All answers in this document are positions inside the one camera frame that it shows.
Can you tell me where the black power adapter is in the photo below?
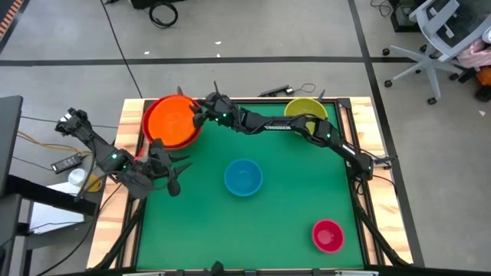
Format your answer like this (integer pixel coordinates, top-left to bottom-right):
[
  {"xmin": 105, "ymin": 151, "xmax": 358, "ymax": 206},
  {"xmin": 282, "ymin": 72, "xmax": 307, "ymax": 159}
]
[{"xmin": 50, "ymin": 152, "xmax": 87, "ymax": 175}]

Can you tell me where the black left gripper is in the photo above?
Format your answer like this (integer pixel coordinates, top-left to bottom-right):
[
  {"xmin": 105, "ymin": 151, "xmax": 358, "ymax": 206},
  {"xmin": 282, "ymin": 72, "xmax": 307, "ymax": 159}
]
[{"xmin": 148, "ymin": 138, "xmax": 193, "ymax": 198}]

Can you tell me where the large red plastic bowl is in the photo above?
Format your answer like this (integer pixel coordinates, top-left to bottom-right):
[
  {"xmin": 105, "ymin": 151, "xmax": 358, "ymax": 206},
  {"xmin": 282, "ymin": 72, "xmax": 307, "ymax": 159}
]
[{"xmin": 141, "ymin": 94, "xmax": 203, "ymax": 152}]

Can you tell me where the yellow-green plastic bowl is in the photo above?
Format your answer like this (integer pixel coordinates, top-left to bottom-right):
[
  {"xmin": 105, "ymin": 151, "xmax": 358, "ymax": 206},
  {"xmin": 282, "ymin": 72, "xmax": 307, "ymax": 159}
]
[{"xmin": 283, "ymin": 97, "xmax": 330, "ymax": 136}]

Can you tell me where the orange plastic bowl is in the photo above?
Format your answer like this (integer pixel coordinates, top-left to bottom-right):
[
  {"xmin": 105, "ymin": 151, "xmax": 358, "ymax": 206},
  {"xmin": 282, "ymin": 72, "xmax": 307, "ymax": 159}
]
[{"xmin": 147, "ymin": 96, "xmax": 201, "ymax": 148}]

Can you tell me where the orange black striped floor strip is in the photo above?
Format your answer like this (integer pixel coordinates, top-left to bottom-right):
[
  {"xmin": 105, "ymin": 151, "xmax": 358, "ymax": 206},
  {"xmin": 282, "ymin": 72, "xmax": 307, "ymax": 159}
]
[{"xmin": 0, "ymin": 0, "xmax": 25, "ymax": 40}]

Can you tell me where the coiled black cable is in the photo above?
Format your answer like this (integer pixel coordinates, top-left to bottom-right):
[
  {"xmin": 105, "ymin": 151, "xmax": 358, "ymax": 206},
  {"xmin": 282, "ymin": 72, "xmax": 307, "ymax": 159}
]
[{"xmin": 148, "ymin": 1, "xmax": 180, "ymax": 30}]

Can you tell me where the clear plastic cup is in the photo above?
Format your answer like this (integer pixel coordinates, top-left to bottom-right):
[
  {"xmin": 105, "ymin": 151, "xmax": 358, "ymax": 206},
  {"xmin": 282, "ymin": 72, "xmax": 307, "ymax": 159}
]
[{"xmin": 68, "ymin": 167, "xmax": 89, "ymax": 188}]

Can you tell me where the pink cloth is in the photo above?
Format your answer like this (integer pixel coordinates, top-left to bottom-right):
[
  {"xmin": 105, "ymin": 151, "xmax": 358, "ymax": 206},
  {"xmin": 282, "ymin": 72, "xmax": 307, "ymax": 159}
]
[{"xmin": 456, "ymin": 38, "xmax": 491, "ymax": 70}]

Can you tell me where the black power strip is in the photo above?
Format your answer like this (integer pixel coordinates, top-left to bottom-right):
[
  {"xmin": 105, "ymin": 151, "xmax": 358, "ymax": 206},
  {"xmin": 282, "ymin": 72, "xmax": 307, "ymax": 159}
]
[{"xmin": 258, "ymin": 84, "xmax": 295, "ymax": 98}]

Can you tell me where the black desk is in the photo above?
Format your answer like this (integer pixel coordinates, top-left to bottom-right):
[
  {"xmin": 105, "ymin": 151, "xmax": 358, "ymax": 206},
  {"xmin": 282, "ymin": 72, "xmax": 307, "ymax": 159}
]
[{"xmin": 0, "ymin": 174, "xmax": 97, "ymax": 276}]

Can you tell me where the thin black cable loop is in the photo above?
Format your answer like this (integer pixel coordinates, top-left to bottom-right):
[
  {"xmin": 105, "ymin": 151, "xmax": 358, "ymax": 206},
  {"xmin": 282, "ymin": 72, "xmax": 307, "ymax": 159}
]
[{"xmin": 291, "ymin": 82, "xmax": 318, "ymax": 95}]

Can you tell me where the yellow cable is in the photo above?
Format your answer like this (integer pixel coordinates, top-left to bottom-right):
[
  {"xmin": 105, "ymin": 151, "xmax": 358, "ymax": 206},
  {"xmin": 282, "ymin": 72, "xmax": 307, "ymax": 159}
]
[{"xmin": 16, "ymin": 130, "xmax": 94, "ymax": 156}]

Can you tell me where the white board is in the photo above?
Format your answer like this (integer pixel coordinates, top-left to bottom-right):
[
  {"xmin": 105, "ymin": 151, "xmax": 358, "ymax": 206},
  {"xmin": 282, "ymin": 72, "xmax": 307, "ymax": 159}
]
[{"xmin": 28, "ymin": 181, "xmax": 94, "ymax": 235}]

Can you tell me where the black table-level camera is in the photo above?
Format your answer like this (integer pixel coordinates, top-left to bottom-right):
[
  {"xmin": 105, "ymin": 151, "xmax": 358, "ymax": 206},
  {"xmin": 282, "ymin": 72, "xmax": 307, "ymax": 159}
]
[{"xmin": 209, "ymin": 260, "xmax": 226, "ymax": 276}]

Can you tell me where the grey office chair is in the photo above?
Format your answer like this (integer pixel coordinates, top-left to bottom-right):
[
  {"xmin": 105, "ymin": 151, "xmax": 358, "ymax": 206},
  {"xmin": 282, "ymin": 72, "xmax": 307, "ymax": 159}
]
[{"xmin": 381, "ymin": 0, "xmax": 491, "ymax": 106}]

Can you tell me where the yellow tape roll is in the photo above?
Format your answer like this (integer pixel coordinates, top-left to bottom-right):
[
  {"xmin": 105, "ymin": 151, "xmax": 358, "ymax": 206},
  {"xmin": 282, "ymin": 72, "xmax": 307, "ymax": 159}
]
[{"xmin": 84, "ymin": 174, "xmax": 104, "ymax": 194}]

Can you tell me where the black equipment box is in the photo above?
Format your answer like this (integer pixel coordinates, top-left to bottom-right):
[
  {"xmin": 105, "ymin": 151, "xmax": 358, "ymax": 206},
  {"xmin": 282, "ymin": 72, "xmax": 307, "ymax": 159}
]
[{"xmin": 390, "ymin": 0, "xmax": 423, "ymax": 34}]

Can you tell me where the blue plastic bowl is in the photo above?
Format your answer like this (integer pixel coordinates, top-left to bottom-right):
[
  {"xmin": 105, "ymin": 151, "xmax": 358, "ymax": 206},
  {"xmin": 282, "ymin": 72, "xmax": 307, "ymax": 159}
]
[{"xmin": 223, "ymin": 158, "xmax": 265, "ymax": 198}]

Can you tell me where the black monitor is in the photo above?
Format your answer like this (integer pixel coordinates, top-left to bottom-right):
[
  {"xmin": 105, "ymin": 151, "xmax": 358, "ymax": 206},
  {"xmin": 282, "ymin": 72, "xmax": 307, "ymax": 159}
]
[{"xmin": 0, "ymin": 95, "xmax": 25, "ymax": 197}]

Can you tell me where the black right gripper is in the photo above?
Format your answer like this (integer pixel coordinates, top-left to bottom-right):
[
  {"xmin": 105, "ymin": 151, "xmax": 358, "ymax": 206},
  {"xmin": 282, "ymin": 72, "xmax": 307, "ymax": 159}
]
[{"xmin": 190, "ymin": 91, "xmax": 236, "ymax": 130}]

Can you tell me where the small pink plastic bowl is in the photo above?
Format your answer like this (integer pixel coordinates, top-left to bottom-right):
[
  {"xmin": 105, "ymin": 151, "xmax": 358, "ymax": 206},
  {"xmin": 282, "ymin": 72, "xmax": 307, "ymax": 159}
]
[{"xmin": 311, "ymin": 218, "xmax": 346, "ymax": 255}]

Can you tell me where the long black floor cable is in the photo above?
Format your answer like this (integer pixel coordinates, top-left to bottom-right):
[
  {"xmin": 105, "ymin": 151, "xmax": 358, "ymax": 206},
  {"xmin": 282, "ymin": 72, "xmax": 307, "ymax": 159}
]
[{"xmin": 99, "ymin": 0, "xmax": 144, "ymax": 100}]

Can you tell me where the orange object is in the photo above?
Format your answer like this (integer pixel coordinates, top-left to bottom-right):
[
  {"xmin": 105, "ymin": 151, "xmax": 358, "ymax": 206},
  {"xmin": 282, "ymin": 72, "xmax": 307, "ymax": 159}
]
[{"xmin": 476, "ymin": 65, "xmax": 491, "ymax": 87}]

